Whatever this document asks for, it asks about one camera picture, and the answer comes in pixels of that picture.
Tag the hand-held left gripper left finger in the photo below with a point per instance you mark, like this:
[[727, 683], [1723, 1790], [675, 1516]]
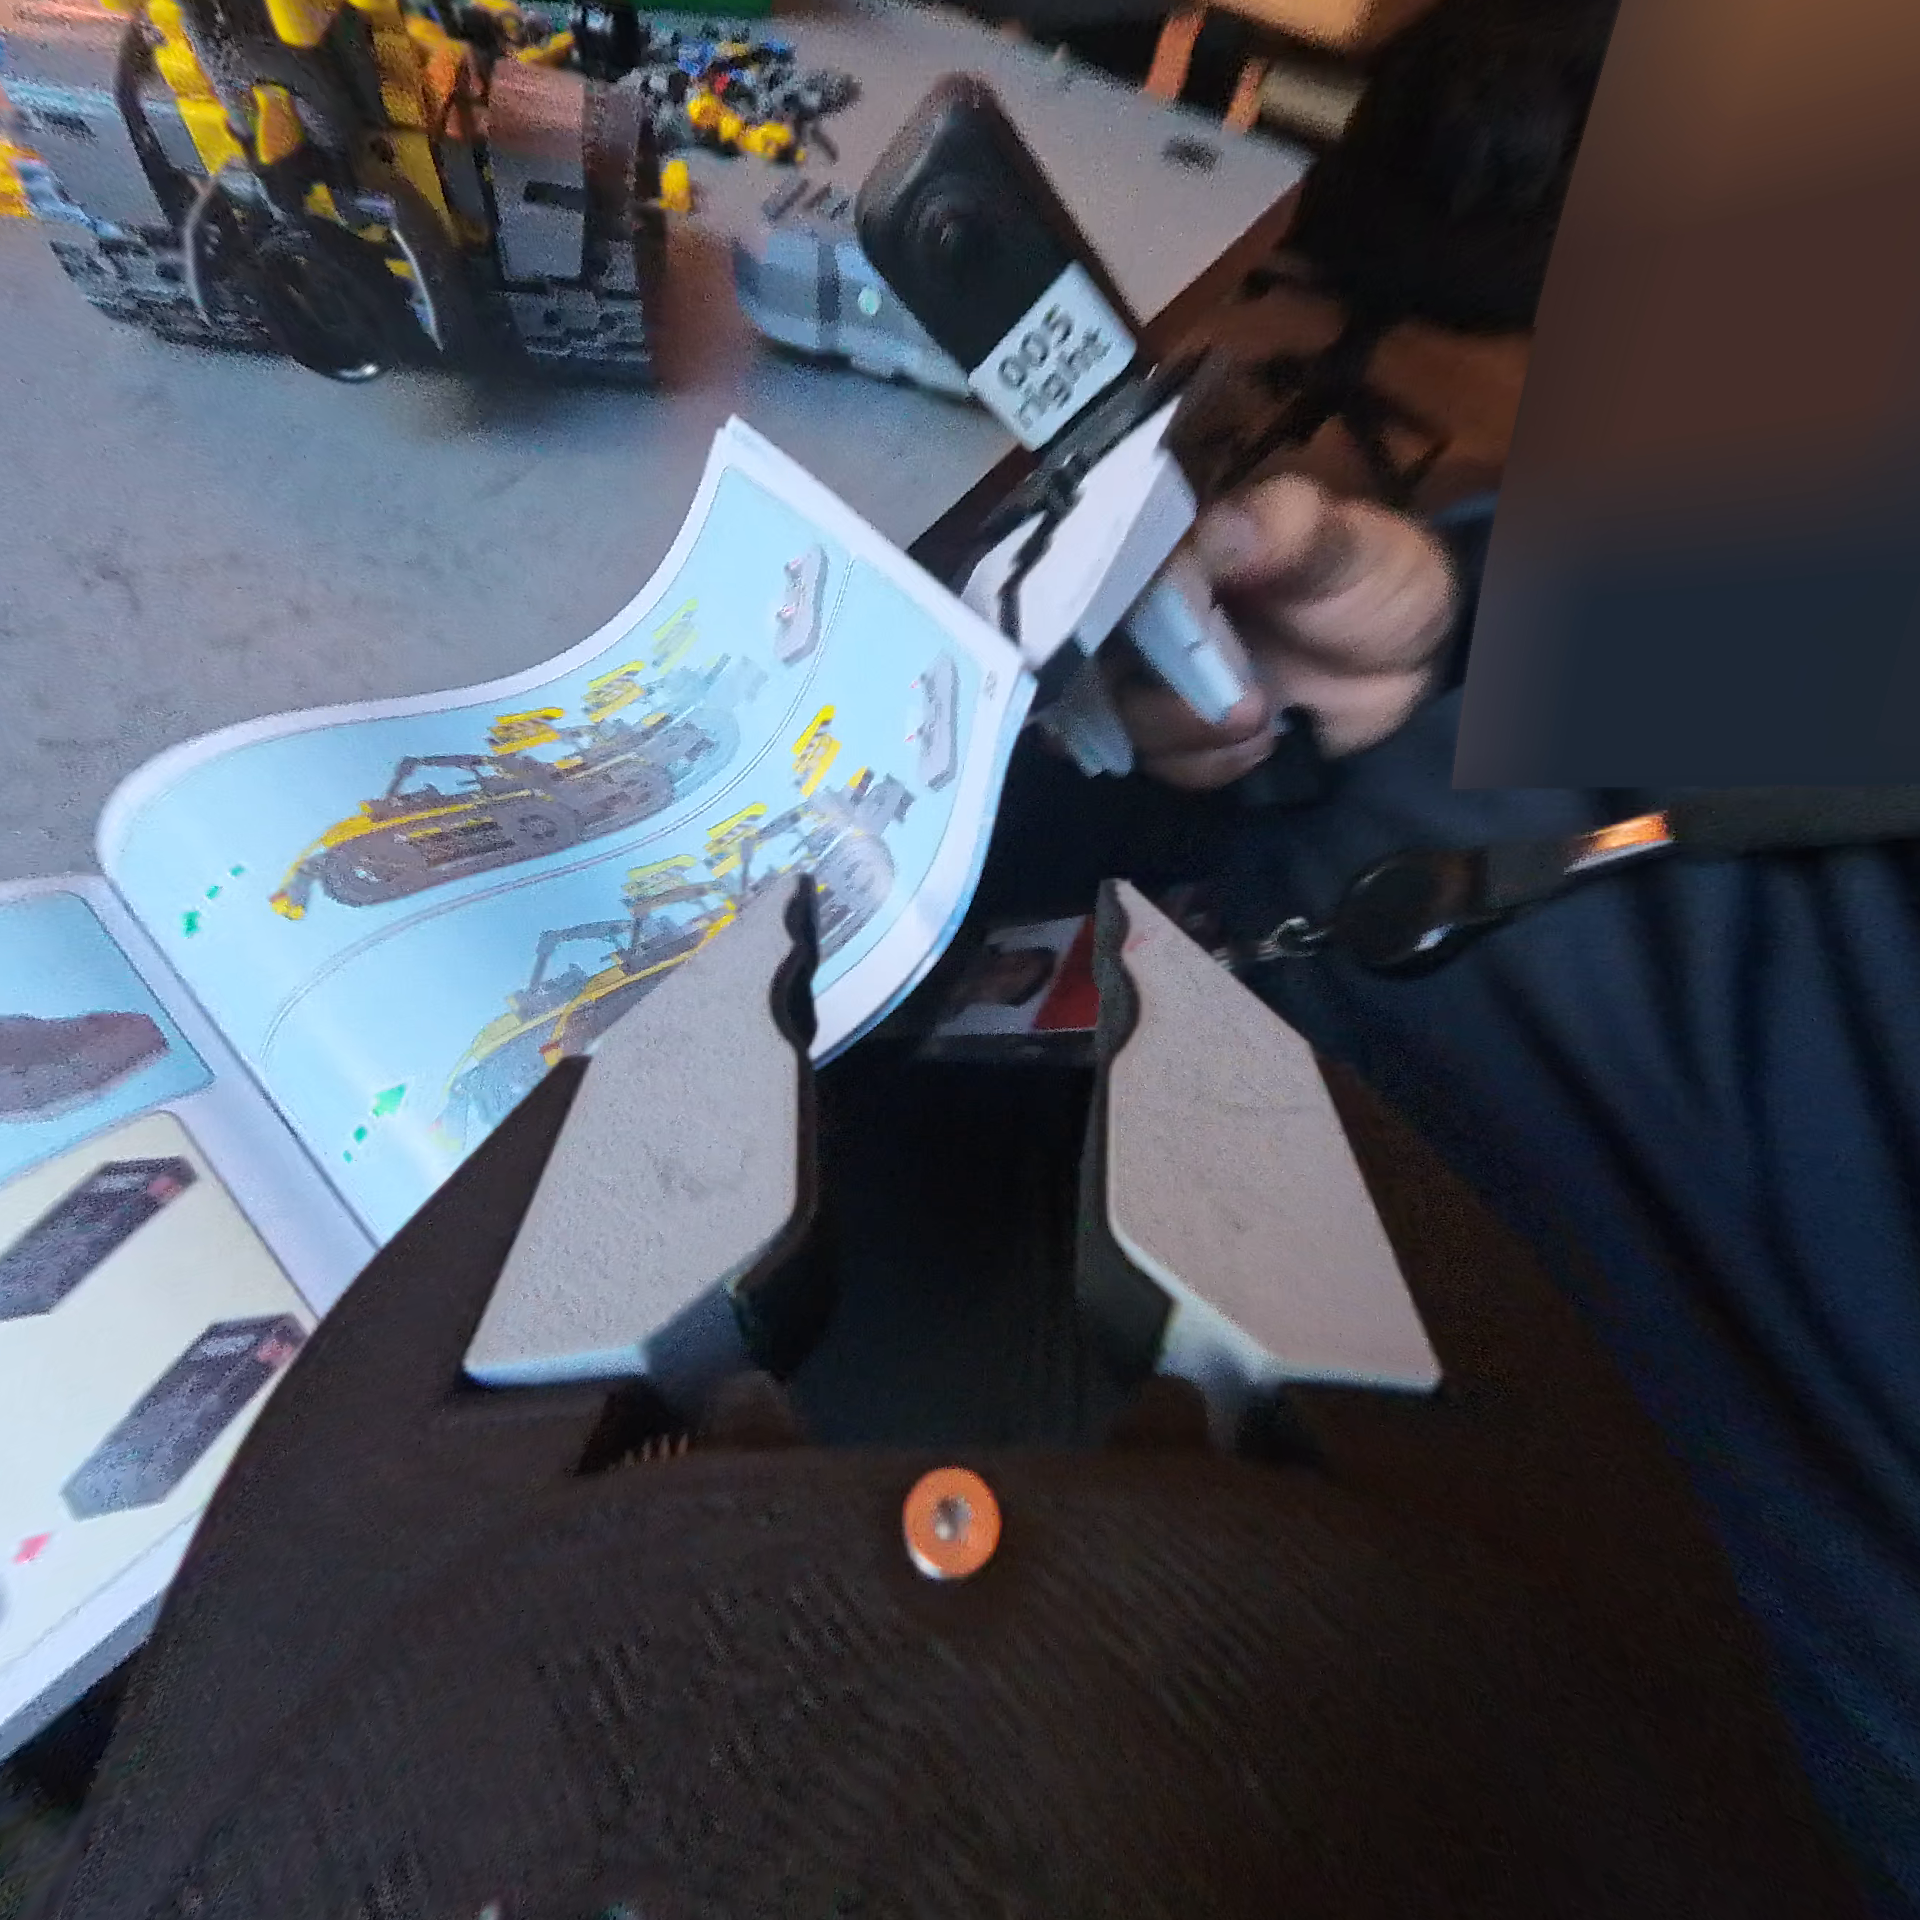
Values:
[[645, 1184]]

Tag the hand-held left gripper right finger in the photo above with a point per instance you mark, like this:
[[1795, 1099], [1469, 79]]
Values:
[[1254, 1184]]

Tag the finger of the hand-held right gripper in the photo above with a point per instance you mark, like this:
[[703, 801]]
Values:
[[1119, 524], [993, 572]]

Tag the brick model instruction booklet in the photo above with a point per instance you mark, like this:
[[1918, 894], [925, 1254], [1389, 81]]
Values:
[[450, 780]]

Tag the grey desk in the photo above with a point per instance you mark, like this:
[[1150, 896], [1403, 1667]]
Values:
[[224, 524]]

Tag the person's right hand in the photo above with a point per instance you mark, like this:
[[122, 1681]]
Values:
[[1336, 599]]

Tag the small dark brick piece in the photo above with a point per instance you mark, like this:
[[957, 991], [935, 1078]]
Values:
[[1193, 150]]

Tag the pile of loose brick pieces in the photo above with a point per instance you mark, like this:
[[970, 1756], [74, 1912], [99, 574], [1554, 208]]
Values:
[[720, 100]]

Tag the wooden chair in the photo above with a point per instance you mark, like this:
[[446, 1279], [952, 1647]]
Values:
[[1201, 61]]

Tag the id badge card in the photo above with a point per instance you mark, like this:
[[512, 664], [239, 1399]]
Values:
[[1021, 980]]

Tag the person's navy clothing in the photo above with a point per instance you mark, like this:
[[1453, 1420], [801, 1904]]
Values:
[[1680, 1200]]

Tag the yellow brick excavator model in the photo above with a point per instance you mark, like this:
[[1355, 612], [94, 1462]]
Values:
[[345, 195]]

